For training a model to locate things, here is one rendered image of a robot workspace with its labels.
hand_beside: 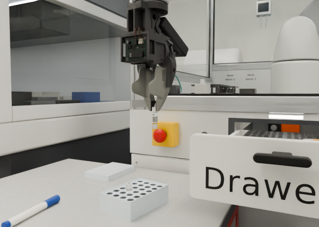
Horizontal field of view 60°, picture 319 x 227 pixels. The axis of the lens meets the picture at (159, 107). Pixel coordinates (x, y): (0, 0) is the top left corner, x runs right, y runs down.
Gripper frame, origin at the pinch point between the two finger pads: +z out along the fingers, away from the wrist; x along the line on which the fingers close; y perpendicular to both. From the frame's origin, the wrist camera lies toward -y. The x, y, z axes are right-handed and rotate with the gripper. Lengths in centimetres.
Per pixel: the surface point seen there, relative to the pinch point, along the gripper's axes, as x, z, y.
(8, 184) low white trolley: -38.6, 21.6, 13.2
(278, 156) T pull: 26.3, 6.1, 6.7
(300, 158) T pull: 28.9, 6.0, 6.2
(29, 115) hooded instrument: -57, 6, -2
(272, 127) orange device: 8, 11, -64
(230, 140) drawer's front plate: 18.6, 5.0, 4.6
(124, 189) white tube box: -4.4, 17.8, 5.3
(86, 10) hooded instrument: -63, -38, -32
